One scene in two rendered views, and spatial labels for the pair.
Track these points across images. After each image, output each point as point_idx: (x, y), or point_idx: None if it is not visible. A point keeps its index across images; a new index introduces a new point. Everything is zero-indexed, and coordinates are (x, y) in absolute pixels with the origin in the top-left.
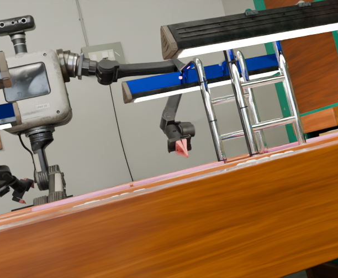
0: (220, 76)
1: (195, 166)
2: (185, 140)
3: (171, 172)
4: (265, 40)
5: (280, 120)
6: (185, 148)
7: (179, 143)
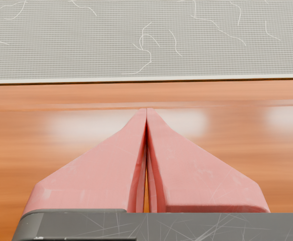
0: None
1: (122, 108)
2: (65, 180)
3: (279, 146)
4: None
5: None
6: (129, 129)
7: (194, 165)
